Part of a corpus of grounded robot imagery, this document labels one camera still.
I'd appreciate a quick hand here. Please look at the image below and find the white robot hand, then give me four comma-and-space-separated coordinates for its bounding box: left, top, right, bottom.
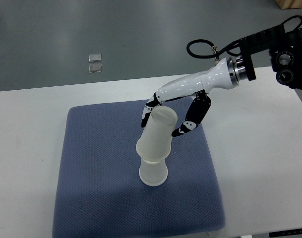
141, 58, 240, 137

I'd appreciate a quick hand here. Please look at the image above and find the white paper cup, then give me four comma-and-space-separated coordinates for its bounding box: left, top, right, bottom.
139, 159, 168, 186
136, 106, 178, 163

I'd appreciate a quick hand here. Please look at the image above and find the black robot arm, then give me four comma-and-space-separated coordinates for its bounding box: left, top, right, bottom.
141, 24, 302, 137

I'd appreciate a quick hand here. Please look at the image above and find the lower metal floor plate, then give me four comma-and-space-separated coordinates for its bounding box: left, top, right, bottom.
89, 63, 102, 73

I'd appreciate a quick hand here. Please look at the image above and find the metal floor plate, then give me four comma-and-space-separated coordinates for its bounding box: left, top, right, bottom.
88, 54, 102, 62
89, 63, 102, 73

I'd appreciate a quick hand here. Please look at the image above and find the upper metal floor plate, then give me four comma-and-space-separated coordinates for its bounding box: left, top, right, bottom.
88, 54, 102, 62

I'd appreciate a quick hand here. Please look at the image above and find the wooden furniture corner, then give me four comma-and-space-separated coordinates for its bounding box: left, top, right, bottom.
275, 0, 302, 9

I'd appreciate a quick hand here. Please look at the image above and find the black table edge panel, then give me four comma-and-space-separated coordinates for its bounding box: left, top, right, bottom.
269, 228, 302, 238

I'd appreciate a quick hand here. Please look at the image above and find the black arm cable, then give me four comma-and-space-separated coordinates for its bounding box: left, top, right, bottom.
186, 15, 302, 61

